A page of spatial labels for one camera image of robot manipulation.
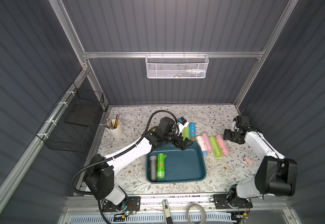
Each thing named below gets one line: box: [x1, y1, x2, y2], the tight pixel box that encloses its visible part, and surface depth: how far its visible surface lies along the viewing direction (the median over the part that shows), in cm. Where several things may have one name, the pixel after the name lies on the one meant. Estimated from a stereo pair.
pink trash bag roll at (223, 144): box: [215, 134, 230, 155], surface depth 93 cm
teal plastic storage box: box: [145, 142, 207, 184], surface depth 86 cm
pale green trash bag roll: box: [209, 135, 223, 159], surface depth 93 cm
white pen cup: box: [106, 119, 125, 139], surface depth 98 cm
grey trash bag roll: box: [148, 155, 158, 182], surface depth 85 cm
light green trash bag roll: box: [182, 125, 191, 142], surface depth 101 cm
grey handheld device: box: [161, 198, 173, 224], surface depth 69 cm
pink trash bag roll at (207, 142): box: [201, 132, 213, 153], surface depth 95 cm
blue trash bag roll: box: [189, 122, 197, 141], surface depth 102 cm
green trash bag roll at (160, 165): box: [156, 152, 168, 179], surface depth 86 cm
